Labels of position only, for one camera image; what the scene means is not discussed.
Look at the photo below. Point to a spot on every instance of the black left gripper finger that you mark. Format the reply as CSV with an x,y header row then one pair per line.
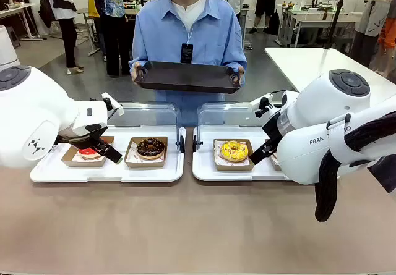
x,y
109,153
89,147

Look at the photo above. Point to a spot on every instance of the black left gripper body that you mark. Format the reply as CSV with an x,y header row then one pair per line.
x,y
83,136

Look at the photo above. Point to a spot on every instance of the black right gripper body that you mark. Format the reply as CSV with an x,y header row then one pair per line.
x,y
277,126

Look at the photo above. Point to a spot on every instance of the white printed paper liner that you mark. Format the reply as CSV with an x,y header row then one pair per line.
x,y
218,157
88,158
133,154

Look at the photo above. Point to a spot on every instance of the yellow sprinkled donut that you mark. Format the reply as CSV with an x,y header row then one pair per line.
x,y
234,151

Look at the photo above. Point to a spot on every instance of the brown cardboard donut tray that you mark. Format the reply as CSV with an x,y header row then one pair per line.
x,y
80,163
233,167
145,164
272,160

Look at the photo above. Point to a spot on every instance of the chocolate sprinkled donut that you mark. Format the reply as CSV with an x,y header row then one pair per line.
x,y
150,148

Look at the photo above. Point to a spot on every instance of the black serving tray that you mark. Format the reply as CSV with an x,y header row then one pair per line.
x,y
188,77

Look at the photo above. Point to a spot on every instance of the person's left forearm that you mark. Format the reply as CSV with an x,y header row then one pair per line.
x,y
239,58

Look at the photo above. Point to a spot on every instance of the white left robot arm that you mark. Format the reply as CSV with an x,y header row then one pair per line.
x,y
34,111

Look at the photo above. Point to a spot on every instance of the person's right forearm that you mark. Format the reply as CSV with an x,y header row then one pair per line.
x,y
136,57

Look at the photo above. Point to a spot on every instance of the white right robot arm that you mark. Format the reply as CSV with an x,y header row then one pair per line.
x,y
321,123

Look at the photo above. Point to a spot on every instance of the red glazed donut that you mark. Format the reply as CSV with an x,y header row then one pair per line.
x,y
88,154

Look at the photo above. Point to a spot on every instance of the person in black vest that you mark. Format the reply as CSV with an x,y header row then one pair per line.
x,y
66,24

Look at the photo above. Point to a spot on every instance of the person in blue patterned shirt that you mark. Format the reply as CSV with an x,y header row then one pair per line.
x,y
116,24

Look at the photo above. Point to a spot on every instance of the person in black shorts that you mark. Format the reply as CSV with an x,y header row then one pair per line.
x,y
266,0

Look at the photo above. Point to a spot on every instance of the person in yellow jacket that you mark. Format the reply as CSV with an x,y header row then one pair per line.
x,y
92,3

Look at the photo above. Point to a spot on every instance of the person's left hand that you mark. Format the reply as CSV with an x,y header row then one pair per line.
x,y
239,75

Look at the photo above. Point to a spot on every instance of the person's right hand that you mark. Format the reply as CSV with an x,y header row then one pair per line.
x,y
136,72

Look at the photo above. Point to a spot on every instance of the white display tray base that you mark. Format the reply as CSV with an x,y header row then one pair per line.
x,y
204,167
145,173

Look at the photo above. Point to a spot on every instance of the clear hinged display lid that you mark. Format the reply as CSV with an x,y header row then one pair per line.
x,y
222,114
148,114

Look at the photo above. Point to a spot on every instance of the large white table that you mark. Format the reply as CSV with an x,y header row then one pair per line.
x,y
297,61

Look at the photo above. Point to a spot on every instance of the black backpack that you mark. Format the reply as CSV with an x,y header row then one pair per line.
x,y
273,23

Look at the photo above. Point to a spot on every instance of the black hanging name tag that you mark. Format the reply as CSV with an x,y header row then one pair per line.
x,y
187,53

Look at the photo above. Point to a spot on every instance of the white air purifier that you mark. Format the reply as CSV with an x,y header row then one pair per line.
x,y
7,46

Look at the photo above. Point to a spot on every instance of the white workbench desk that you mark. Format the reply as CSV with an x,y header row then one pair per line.
x,y
318,17

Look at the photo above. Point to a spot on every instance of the black fabric cover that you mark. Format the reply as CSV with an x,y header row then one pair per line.
x,y
385,176

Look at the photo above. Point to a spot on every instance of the black tripod pole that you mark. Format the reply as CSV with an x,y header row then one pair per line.
x,y
335,18

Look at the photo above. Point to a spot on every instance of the light wooden desk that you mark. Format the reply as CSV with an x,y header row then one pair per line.
x,y
15,9

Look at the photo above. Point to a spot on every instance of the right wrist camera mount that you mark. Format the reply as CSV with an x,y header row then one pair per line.
x,y
264,103

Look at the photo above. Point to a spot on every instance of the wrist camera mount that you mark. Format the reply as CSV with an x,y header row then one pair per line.
x,y
113,103
264,103

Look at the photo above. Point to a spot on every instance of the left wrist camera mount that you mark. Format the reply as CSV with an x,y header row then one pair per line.
x,y
113,103

